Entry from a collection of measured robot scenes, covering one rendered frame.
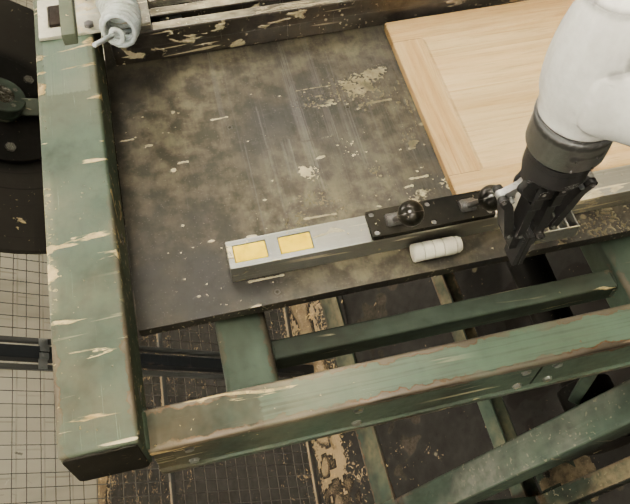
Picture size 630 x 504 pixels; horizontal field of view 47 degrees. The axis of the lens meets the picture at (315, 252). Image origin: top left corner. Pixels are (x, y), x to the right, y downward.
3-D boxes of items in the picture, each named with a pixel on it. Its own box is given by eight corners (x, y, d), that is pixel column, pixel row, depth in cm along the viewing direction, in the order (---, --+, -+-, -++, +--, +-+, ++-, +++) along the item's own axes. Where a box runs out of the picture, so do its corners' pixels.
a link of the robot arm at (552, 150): (639, 135, 74) (618, 171, 79) (601, 72, 79) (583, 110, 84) (556, 151, 73) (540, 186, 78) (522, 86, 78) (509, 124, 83)
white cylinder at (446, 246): (413, 266, 114) (461, 256, 115) (416, 256, 111) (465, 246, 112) (408, 250, 115) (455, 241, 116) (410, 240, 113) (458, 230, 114)
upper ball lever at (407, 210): (406, 230, 113) (430, 223, 100) (382, 234, 113) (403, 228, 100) (401, 206, 114) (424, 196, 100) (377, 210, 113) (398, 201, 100)
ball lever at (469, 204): (478, 215, 115) (511, 207, 102) (455, 220, 115) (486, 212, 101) (473, 192, 115) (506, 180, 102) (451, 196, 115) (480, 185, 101)
